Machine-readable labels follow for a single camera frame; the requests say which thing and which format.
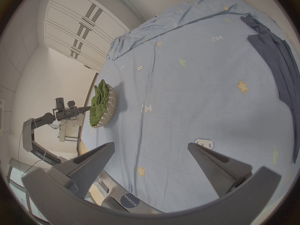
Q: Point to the white wardrobe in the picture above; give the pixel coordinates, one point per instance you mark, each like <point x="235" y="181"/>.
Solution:
<point x="77" y="24"/>

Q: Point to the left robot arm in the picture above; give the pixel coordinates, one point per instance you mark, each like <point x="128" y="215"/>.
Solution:
<point x="28" y="135"/>

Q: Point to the pale blue quilt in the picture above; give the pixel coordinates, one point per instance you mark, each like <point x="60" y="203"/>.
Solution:
<point x="175" y="15"/>

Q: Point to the round woven basket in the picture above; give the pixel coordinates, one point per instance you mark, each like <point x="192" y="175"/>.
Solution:
<point x="110" y="106"/>

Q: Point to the dark blue garment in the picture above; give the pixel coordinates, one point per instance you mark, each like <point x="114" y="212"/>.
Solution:
<point x="281" y="62"/>

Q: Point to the pale dressing table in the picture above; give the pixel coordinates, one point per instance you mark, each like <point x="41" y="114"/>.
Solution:
<point x="70" y="132"/>

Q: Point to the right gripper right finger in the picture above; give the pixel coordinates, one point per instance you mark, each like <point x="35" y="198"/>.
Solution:
<point x="211" y="170"/>

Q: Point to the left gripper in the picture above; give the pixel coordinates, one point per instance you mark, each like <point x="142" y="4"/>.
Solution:
<point x="68" y="113"/>

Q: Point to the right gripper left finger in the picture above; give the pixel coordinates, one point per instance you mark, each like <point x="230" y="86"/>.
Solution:
<point x="89" y="170"/>

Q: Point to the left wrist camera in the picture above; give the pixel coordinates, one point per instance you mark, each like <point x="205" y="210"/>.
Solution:
<point x="71" y="104"/>

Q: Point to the bed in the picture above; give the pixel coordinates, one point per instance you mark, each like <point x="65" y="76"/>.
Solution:
<point x="199" y="102"/>

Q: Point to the window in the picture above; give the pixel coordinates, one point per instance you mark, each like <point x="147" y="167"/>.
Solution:
<point x="21" y="191"/>

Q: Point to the green shorts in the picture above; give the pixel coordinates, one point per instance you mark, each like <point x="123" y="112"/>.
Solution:
<point x="98" y="102"/>

